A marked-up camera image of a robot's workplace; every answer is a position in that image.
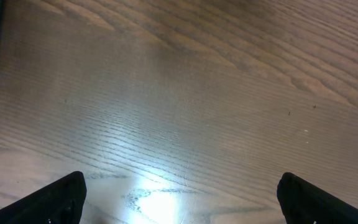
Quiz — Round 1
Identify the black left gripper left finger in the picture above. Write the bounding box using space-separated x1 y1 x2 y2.
0 171 87 224

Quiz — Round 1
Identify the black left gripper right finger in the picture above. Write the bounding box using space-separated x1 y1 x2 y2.
277 172 358 224

